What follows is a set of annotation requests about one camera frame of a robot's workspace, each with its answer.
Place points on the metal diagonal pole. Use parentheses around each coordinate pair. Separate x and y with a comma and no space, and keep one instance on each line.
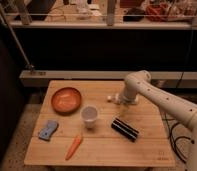
(29,66)

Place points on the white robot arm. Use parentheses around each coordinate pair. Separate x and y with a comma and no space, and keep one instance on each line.
(182,110)

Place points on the orange round plate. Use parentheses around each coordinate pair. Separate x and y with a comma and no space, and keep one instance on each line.
(66,100)

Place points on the black cylindrical box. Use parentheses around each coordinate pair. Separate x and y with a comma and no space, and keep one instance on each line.
(124,129)

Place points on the translucent plastic cup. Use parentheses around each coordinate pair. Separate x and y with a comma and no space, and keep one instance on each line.
(89,116)

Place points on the blue sponge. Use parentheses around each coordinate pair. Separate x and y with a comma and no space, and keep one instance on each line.
(46,133)

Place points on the beige wooden gripper finger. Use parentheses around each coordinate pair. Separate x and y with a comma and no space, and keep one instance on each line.
(123,110)

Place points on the orange carrot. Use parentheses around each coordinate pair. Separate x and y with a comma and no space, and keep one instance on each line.
(74,146)

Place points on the white clear plastic bottle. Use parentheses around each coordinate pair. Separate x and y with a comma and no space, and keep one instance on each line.
(112,98)

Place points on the grey metal rail beam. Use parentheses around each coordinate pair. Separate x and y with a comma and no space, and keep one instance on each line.
(41,78)

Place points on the upper shelf with clutter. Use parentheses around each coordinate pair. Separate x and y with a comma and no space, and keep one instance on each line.
(107,14)

